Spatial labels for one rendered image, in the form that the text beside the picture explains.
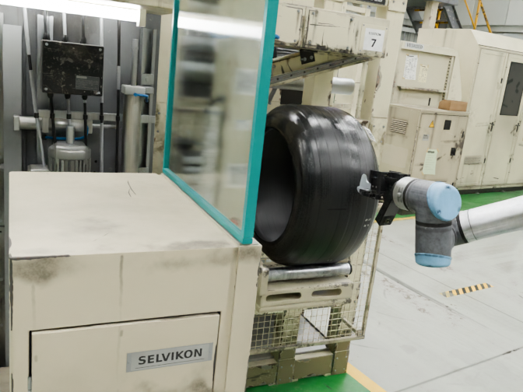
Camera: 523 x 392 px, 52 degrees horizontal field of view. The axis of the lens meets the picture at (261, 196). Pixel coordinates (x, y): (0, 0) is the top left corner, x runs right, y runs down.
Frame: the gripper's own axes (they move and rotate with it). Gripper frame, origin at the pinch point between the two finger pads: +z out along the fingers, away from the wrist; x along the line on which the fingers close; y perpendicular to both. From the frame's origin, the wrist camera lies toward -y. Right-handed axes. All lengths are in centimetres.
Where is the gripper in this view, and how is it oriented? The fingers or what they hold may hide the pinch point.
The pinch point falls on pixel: (360, 190)
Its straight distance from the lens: 167.6
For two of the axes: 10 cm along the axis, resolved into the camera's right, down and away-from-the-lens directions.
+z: -4.2, -1.5, 9.0
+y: 0.6, -9.9, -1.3
